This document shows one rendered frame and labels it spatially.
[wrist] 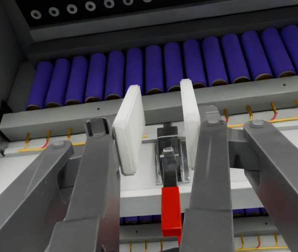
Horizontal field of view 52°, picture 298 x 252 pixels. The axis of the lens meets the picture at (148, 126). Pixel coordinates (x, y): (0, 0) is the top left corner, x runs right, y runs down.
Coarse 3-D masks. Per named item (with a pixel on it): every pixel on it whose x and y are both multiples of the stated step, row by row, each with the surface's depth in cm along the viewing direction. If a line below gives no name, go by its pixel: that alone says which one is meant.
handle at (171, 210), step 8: (168, 152) 23; (168, 160) 24; (168, 168) 23; (176, 168) 23; (168, 176) 22; (176, 176) 22; (168, 184) 21; (176, 184) 21; (168, 192) 20; (176, 192) 20; (168, 200) 20; (176, 200) 20; (168, 208) 19; (176, 208) 19; (168, 216) 19; (176, 216) 19; (168, 224) 18; (176, 224) 18; (168, 232) 18; (176, 232) 18
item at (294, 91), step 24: (144, 96) 28; (168, 96) 27; (216, 96) 26; (240, 96) 26; (264, 96) 26; (288, 96) 26; (24, 120) 28; (48, 120) 28; (72, 120) 28; (168, 120) 28
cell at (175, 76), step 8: (168, 48) 32; (176, 48) 32; (168, 56) 31; (176, 56) 31; (168, 64) 30; (176, 64) 30; (168, 72) 30; (176, 72) 30; (168, 80) 29; (176, 80) 29; (168, 88) 29
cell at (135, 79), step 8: (136, 48) 33; (128, 56) 32; (136, 56) 32; (128, 64) 31; (136, 64) 31; (128, 72) 31; (136, 72) 30; (128, 80) 30; (136, 80) 30; (128, 88) 29
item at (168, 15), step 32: (224, 0) 32; (256, 0) 32; (288, 0) 32; (0, 32) 34; (32, 32) 34; (64, 32) 34; (96, 32) 35; (0, 64) 33; (32, 64) 37; (0, 96) 32; (0, 160) 29; (32, 160) 28; (0, 192) 27; (128, 192) 25; (160, 192) 24
